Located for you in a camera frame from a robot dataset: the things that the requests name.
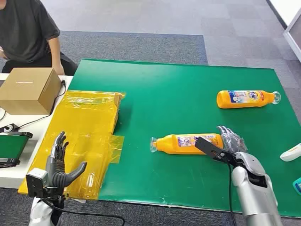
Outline white framed panel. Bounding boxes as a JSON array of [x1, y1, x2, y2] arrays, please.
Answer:
[[283, 8, 301, 63]]

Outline white plastic object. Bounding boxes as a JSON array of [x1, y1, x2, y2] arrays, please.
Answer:
[[280, 143, 301, 162]]

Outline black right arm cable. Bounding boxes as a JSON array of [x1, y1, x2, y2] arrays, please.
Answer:
[[228, 163, 237, 226]]

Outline teal plastic object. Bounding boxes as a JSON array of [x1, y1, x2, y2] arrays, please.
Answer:
[[293, 177, 301, 196]]

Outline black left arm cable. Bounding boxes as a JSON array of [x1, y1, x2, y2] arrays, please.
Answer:
[[41, 199, 125, 226]]

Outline orange detergent bottle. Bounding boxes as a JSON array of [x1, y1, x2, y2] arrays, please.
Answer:
[[217, 90, 281, 109], [150, 133, 224, 156]]

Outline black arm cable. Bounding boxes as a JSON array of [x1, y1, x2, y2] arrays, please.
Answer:
[[228, 163, 237, 226], [41, 199, 125, 226]]

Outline green table mat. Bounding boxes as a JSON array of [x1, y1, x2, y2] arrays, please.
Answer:
[[68, 58, 301, 218]]

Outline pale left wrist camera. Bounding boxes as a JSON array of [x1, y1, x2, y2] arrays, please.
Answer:
[[26, 168, 49, 198]]

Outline yellow tape wrapped cardboard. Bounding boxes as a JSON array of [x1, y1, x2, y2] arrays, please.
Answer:
[[17, 90, 126, 200]]

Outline brown cardboard box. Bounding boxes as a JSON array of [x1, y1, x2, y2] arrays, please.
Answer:
[[0, 67, 63, 115]]

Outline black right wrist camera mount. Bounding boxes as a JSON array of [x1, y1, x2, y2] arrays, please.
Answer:
[[195, 136, 238, 167]]

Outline person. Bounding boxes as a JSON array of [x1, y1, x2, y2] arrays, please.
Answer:
[[0, 0, 78, 76]]

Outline black device with white ring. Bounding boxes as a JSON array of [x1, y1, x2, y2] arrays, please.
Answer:
[[0, 123, 19, 134]]

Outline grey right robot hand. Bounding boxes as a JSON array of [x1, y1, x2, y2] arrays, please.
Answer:
[[217, 125, 248, 154]]

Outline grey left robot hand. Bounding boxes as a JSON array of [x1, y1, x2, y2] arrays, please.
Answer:
[[46, 131, 88, 192]]

